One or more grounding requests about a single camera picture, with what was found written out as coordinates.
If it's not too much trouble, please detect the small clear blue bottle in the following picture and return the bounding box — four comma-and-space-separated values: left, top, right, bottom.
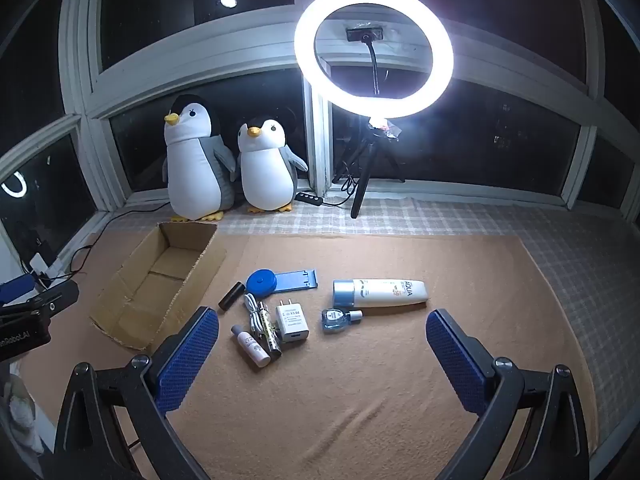
321, 308, 363, 333

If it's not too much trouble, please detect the tan felt blanket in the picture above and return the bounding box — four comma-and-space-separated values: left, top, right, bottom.
10, 232, 601, 480

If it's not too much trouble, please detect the white window frame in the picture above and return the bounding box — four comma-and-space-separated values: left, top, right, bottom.
0, 0, 640, 211

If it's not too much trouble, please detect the small pink spray bottle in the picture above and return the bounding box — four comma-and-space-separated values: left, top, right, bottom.
230, 324, 271, 369

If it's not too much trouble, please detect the small black tube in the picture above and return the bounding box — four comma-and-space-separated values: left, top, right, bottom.
218, 281, 246, 312

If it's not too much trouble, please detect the white ring light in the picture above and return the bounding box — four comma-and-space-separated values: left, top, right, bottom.
293, 0, 454, 120

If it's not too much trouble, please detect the blue round tape roll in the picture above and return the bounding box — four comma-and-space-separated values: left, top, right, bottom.
247, 269, 285, 297

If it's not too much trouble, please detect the flat blue phone stand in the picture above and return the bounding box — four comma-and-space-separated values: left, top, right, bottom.
272, 267, 319, 293

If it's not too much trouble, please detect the small penguin plush toy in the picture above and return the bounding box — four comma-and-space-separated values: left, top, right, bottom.
235, 117, 309, 213

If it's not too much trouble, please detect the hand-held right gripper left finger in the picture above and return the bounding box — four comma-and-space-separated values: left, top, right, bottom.
50, 306, 221, 480

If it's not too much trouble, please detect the white bottle with blue cap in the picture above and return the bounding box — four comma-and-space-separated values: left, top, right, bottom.
332, 278, 430, 309

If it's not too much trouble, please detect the large penguin plush toy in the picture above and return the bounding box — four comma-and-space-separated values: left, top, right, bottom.
162, 94, 238, 223

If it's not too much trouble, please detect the cardboard box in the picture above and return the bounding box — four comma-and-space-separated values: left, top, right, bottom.
89, 220, 227, 353

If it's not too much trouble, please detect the white power strip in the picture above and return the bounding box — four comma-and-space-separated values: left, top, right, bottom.
29, 254, 67, 287

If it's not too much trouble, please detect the long black cable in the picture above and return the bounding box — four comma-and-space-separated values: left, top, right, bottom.
22, 200, 171, 281

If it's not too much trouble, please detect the checked grey cloth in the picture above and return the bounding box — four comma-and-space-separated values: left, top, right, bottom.
210, 195, 640, 461

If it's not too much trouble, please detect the black ring light cable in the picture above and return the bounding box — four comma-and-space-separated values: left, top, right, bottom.
320, 160, 361, 208

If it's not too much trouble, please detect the black gooseneck phone holder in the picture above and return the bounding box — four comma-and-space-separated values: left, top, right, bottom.
345, 22, 396, 96

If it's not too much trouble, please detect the white USB cable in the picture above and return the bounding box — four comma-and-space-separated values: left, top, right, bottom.
243, 294, 273, 341

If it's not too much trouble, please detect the white charger adapter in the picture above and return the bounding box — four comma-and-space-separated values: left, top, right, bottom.
276, 298, 310, 344

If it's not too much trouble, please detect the blue box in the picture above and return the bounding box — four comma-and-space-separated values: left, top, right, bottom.
0, 275, 41, 306

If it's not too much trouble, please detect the person's left hand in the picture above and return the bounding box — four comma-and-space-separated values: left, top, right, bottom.
0, 372, 51, 456

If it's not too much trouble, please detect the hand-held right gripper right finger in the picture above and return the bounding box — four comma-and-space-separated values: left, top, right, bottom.
425, 308, 588, 480

